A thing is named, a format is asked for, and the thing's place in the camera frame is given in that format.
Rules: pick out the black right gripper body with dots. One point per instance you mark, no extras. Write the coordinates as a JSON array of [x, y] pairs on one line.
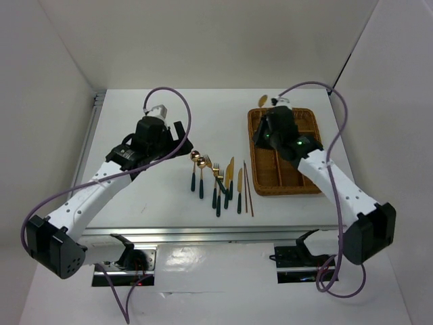
[[264, 137]]

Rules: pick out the gold spoon green handle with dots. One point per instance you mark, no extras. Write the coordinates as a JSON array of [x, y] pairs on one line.
[[262, 101], [194, 156], [201, 163]]

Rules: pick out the gold fork green handle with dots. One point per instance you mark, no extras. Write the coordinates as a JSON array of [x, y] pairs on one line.
[[218, 200], [209, 164], [215, 170]]

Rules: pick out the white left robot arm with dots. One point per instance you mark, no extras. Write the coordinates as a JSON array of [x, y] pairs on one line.
[[56, 241]]

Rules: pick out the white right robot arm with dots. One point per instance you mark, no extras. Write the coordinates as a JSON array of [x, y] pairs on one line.
[[369, 224]]

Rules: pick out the brown wicker cutlery tray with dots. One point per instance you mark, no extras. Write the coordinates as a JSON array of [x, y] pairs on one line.
[[274, 176]]

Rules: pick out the copper chopstick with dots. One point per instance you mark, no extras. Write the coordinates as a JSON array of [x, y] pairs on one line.
[[249, 191], [245, 187]]

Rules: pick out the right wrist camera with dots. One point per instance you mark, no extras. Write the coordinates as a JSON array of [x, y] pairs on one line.
[[278, 101]]

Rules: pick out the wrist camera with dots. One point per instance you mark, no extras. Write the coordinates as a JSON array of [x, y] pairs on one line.
[[159, 111], [278, 101]]

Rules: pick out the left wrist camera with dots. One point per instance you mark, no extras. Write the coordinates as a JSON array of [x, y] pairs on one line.
[[159, 111]]

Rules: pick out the gold knife green handle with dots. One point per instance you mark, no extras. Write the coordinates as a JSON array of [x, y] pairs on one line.
[[227, 182], [231, 168], [239, 190]]

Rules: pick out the aluminium table frame rail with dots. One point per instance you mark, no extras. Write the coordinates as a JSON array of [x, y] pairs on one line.
[[160, 206]]

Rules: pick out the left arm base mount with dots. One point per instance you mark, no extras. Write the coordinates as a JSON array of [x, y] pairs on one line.
[[136, 262]]

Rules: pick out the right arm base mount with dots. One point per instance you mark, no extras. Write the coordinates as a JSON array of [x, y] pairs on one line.
[[296, 263]]

